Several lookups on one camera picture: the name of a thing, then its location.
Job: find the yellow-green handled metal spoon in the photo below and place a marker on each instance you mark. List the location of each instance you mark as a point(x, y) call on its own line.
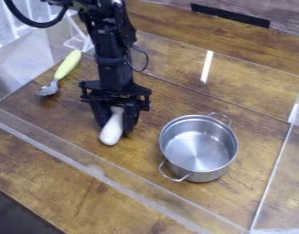
point(66, 67)

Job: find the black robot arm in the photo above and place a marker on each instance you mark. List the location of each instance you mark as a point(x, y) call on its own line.
point(113, 35)

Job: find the black strip on table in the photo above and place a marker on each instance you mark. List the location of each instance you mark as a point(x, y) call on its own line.
point(251, 20)

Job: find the clear acrylic triangular stand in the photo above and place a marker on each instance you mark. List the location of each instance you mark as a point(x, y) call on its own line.
point(80, 40)

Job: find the clear acrylic enclosure wall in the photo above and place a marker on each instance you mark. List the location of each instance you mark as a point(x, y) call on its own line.
point(192, 215)

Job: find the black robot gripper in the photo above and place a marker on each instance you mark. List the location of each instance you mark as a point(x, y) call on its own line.
point(116, 90)

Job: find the silver metal pot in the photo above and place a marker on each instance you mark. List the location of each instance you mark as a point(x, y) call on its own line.
point(200, 146)

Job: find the white plush mushroom red cap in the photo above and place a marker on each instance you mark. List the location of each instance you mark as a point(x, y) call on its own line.
point(113, 130)

